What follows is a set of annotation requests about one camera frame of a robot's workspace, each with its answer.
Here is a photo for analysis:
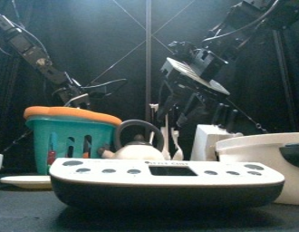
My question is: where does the white utensil stand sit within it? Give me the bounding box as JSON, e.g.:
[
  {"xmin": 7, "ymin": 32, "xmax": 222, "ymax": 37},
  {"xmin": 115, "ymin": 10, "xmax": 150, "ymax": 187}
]
[{"xmin": 150, "ymin": 102, "xmax": 186, "ymax": 161}]

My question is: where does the white knife block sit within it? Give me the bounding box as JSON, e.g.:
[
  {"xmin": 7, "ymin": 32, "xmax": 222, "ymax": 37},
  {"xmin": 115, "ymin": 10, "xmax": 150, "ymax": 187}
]
[{"xmin": 188, "ymin": 123, "xmax": 246, "ymax": 162}]

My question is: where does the white toy spoon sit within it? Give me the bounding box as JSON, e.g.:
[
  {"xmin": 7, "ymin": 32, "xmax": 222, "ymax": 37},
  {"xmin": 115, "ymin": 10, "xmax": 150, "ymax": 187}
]
[{"xmin": 170, "ymin": 128, "xmax": 186, "ymax": 161}]

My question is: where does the teal basket with orange rim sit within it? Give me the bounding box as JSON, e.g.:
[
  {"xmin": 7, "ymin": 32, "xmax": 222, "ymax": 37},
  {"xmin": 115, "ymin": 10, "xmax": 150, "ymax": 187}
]
[{"xmin": 23, "ymin": 105, "xmax": 124, "ymax": 176}]

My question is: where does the red toy food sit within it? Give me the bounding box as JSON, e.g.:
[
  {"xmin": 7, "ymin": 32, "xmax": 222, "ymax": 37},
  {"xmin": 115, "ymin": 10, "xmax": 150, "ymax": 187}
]
[{"xmin": 46, "ymin": 150, "xmax": 59, "ymax": 166}]

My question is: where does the white toy pot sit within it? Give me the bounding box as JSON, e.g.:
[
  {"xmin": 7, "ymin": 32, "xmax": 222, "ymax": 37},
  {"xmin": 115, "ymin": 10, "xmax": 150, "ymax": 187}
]
[{"xmin": 215, "ymin": 131, "xmax": 299, "ymax": 207}]

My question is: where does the white and black toy scale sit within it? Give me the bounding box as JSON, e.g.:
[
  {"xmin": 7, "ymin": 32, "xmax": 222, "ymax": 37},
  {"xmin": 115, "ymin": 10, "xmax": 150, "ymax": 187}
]
[{"xmin": 48, "ymin": 157, "xmax": 287, "ymax": 210}]

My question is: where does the white plate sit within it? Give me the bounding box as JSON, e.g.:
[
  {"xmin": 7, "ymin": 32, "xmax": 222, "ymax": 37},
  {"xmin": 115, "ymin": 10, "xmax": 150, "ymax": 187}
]
[{"xmin": 0, "ymin": 175, "xmax": 54, "ymax": 190}]

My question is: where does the black handled toy knife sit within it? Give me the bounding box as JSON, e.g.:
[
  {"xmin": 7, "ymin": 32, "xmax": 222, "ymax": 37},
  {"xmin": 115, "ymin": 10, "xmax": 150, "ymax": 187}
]
[
  {"xmin": 227, "ymin": 109, "xmax": 241, "ymax": 133},
  {"xmin": 211, "ymin": 102, "xmax": 226, "ymax": 126}
]

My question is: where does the black vertical frame pole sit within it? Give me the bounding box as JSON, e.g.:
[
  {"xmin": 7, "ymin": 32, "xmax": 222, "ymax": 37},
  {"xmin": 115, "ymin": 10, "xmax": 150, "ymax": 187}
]
[{"xmin": 146, "ymin": 0, "xmax": 152, "ymax": 123}]

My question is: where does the thin diagonal brace cable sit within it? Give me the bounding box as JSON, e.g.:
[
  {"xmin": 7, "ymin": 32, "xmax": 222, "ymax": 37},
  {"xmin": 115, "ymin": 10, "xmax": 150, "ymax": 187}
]
[
  {"xmin": 88, "ymin": 0, "xmax": 198, "ymax": 87},
  {"xmin": 112, "ymin": 0, "xmax": 271, "ymax": 134}
]

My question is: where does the white toy kettle grey handle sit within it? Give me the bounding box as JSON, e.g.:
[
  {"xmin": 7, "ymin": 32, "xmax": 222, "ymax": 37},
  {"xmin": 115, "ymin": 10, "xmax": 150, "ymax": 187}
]
[{"xmin": 98, "ymin": 119, "xmax": 170, "ymax": 161}]

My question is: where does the black slanted frame pole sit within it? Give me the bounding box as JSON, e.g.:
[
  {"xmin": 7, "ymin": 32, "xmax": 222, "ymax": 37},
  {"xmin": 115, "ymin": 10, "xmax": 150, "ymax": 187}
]
[{"xmin": 271, "ymin": 28, "xmax": 299, "ymax": 132}]

